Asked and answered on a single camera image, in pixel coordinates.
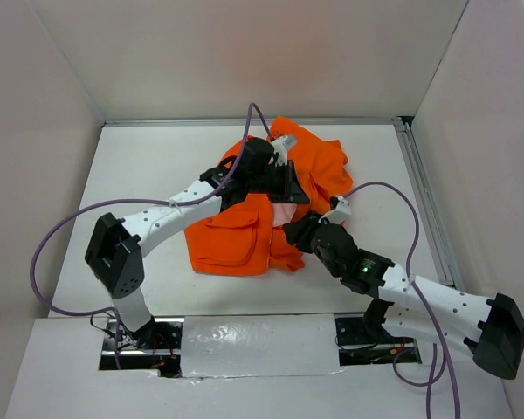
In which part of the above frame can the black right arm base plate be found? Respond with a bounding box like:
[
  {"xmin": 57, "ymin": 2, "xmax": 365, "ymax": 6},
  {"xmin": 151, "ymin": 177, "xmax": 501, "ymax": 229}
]
[{"xmin": 334, "ymin": 314, "xmax": 421, "ymax": 367}]

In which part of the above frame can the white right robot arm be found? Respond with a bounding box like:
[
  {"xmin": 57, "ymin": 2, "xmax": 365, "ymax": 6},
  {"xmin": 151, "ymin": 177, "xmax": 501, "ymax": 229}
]
[{"xmin": 283, "ymin": 211, "xmax": 524, "ymax": 380}]

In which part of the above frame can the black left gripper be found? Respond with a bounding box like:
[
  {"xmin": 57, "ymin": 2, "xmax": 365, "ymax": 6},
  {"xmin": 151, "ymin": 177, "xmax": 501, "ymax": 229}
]
[{"xmin": 247, "ymin": 160, "xmax": 309, "ymax": 203}]

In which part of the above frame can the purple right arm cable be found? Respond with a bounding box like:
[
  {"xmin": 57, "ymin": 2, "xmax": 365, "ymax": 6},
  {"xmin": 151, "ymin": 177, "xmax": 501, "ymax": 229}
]
[{"xmin": 344, "ymin": 182, "xmax": 462, "ymax": 419}]

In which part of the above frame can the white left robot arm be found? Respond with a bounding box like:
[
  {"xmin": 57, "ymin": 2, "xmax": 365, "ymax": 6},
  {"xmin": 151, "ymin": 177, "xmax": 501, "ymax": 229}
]
[{"xmin": 85, "ymin": 134, "xmax": 309, "ymax": 348}]

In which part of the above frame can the orange jacket with pink lining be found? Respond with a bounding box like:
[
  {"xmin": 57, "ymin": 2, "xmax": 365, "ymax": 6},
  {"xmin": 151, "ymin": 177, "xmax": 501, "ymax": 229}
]
[{"xmin": 184, "ymin": 116, "xmax": 353, "ymax": 277}]

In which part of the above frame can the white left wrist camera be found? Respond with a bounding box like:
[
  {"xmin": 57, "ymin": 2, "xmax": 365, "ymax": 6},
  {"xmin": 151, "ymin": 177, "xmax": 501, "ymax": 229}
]
[{"xmin": 270, "ymin": 134, "xmax": 297, "ymax": 161}]

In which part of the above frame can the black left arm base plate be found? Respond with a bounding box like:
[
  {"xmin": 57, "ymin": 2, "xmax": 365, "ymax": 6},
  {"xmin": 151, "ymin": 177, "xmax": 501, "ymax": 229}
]
[{"xmin": 93, "ymin": 319, "xmax": 183, "ymax": 379}]

